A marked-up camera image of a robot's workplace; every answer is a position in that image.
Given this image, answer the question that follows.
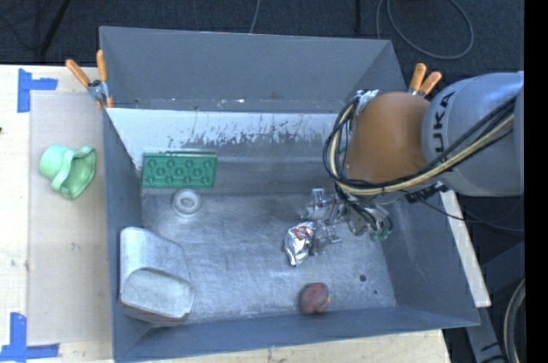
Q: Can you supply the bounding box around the dark green flat block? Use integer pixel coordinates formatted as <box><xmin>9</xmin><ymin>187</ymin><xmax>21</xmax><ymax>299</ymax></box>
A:
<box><xmin>140</xmin><ymin>152</ymin><xmax>218</xmax><ymax>190</ymax></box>

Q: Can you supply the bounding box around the red-brown toy fruit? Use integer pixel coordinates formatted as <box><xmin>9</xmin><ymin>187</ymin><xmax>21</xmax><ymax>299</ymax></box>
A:
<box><xmin>297</xmin><ymin>282</ymin><xmax>332</xmax><ymax>316</ymax></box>

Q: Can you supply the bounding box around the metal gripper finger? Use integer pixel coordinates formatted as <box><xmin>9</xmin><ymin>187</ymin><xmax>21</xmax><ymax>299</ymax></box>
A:
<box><xmin>313</xmin><ymin>219</ymin><xmax>344</xmax><ymax>253</ymax></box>
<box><xmin>305</xmin><ymin>187</ymin><xmax>340</xmax><ymax>222</ymax></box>

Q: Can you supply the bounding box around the light green plastic cup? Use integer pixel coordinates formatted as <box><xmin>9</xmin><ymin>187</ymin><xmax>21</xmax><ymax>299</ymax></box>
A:
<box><xmin>38</xmin><ymin>143</ymin><xmax>98</xmax><ymax>201</ymax></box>

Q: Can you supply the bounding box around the pale flat board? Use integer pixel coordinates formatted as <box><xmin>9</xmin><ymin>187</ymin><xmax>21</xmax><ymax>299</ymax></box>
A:
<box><xmin>27</xmin><ymin>90</ymin><xmax>116</xmax><ymax>348</ymax></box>

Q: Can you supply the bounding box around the grey metal bin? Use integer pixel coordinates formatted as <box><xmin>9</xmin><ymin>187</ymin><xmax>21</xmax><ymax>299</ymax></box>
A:
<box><xmin>98</xmin><ymin>26</ymin><xmax>481</xmax><ymax>363</ymax></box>

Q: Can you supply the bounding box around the crumpled silver foil packet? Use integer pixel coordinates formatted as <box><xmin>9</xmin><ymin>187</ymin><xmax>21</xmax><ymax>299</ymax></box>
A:
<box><xmin>282</xmin><ymin>221</ymin><xmax>320</xmax><ymax>268</ymax></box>

